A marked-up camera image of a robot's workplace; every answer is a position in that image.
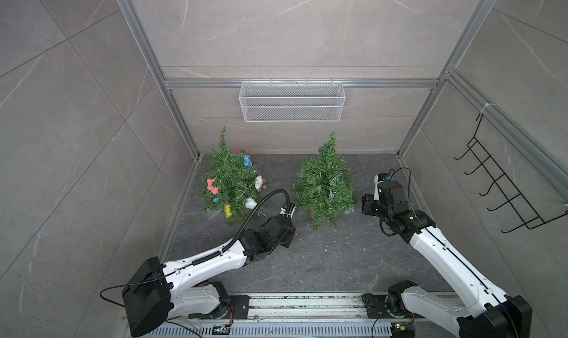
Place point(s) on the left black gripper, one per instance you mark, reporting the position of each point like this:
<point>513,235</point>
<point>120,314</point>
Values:
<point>290,236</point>

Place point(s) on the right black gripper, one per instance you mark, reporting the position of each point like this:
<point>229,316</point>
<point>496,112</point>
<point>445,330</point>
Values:
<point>367,203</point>

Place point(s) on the yellow star light with face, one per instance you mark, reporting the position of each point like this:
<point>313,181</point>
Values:
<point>227,211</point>

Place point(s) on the clear bulb string light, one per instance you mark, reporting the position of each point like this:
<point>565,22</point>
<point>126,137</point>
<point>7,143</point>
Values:
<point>335,198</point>

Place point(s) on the green christmas tree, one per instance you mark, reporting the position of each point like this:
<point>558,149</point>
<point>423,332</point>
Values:
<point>321,169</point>
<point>235,181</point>

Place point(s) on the blue star light centre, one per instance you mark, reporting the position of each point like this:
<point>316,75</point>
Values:
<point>247,161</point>

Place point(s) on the pink star light plain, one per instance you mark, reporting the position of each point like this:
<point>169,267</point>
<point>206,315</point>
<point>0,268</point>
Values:
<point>211,187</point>

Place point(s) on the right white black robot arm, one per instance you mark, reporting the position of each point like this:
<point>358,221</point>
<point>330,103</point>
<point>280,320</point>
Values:
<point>485,310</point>

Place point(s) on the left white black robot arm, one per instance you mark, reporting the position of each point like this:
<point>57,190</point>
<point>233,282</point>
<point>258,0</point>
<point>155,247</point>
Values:
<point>159,291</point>

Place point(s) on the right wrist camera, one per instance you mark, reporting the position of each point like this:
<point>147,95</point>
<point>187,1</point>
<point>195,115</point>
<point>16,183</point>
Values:
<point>378,179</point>

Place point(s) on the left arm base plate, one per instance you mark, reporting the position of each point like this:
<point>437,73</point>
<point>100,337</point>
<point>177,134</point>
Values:
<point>236,307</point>

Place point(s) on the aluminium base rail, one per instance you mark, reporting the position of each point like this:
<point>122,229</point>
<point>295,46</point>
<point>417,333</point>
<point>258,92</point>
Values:
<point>295,315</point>

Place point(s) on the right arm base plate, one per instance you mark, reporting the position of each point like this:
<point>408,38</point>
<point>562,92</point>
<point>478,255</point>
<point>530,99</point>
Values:
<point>383,306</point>

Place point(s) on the white wire mesh basket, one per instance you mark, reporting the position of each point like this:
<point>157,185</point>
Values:
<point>292,102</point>

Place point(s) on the black wire hook rack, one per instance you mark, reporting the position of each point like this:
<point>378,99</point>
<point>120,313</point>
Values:
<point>524,213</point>

